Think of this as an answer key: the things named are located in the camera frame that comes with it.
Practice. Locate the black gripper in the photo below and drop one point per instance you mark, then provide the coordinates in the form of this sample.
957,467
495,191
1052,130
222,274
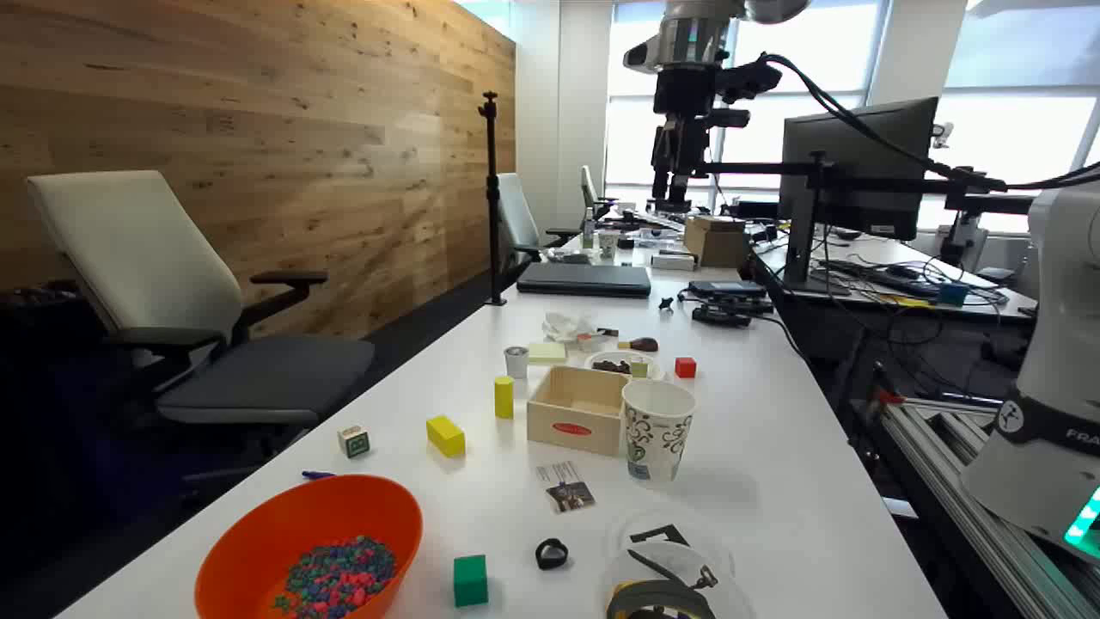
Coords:
686,102

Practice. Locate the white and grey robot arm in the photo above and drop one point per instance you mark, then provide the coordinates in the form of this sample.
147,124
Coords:
1058,392

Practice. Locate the cardboard box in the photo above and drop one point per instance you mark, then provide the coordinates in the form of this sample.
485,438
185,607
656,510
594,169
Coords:
718,240

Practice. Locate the closed grey laptop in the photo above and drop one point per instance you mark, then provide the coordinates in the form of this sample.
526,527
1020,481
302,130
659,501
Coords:
586,278

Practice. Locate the black device on table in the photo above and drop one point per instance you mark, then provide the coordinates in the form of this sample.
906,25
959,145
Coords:
719,315

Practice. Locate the white background chair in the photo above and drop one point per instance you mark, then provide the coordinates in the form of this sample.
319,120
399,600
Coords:
531,240

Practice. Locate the black computer monitor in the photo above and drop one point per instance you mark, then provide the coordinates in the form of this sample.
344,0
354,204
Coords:
893,148

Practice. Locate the red cube block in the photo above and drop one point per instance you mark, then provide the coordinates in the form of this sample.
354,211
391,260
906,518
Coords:
686,367

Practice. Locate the black tripod pole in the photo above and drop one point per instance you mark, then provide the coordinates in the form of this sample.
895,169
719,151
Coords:
490,110

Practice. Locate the small white cylinder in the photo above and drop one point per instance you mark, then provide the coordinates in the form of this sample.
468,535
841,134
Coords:
516,361

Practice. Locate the patterned paper cup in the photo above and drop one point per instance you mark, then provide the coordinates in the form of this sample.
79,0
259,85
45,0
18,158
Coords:
656,427

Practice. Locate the small wooden box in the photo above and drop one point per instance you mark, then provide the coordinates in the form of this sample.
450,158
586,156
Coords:
579,408

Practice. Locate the yellow upright block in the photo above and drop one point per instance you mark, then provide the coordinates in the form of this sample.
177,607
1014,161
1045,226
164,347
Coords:
505,398

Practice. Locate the small printed photo card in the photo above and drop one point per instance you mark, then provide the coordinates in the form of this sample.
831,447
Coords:
564,485

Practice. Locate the yellow rectangular block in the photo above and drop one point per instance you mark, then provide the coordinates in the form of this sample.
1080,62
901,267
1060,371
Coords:
445,435

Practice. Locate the clear plastic lid with items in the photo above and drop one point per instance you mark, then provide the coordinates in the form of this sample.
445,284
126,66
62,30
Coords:
676,547

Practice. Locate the small patterned cube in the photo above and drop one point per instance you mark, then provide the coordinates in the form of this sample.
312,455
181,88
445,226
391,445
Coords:
354,442

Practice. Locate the roll of tape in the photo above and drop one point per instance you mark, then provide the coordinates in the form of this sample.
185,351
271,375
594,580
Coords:
659,600

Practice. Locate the green cube block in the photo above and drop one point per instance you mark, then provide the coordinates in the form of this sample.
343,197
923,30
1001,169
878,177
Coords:
468,580

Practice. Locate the colourful beads in bowl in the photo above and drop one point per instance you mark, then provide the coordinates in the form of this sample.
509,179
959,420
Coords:
335,580

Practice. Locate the white office chair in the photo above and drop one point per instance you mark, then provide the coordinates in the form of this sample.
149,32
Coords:
164,286

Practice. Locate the orange plastic bowl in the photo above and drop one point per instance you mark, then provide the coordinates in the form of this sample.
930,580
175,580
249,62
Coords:
254,559

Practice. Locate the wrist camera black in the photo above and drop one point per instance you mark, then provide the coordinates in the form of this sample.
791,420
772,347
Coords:
747,79

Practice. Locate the small black ring object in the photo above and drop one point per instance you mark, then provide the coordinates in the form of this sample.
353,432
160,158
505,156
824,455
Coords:
550,556

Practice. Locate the aluminium rail frame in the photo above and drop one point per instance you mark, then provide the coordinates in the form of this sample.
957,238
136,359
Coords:
976,502

